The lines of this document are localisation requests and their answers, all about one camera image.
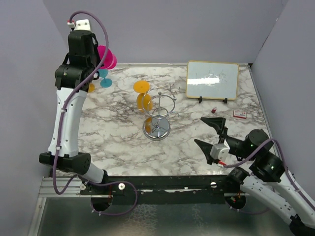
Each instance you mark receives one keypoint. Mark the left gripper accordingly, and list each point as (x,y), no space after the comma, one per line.
(95,50)

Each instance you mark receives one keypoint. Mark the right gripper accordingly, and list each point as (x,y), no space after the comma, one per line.
(217,123)

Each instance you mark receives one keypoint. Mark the pink wine glass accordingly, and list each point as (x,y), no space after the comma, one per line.
(110,61)

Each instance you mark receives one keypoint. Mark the blue wine glass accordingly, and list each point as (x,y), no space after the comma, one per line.
(105,81)

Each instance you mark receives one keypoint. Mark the yellow wine glass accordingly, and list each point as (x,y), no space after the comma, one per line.
(143,100)
(91,88)

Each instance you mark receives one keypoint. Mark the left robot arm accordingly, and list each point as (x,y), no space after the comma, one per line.
(63,152)

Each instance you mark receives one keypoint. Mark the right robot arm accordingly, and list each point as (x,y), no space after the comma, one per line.
(261,174)

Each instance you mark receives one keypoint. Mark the chrome wine glass rack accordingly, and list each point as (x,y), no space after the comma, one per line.
(157,123)

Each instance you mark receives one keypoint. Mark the red white eraser card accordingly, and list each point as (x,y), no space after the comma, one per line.
(240,114)

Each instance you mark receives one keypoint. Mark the yellow framed whiteboard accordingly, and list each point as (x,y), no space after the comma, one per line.
(212,80)

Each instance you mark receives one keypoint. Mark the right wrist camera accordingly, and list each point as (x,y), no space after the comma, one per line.
(219,152)

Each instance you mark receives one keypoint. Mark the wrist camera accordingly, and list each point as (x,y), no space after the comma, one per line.
(79,25)
(219,152)

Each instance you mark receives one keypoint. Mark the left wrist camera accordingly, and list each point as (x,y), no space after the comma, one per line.
(79,25)

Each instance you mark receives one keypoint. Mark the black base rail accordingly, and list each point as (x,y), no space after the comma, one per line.
(162,190)

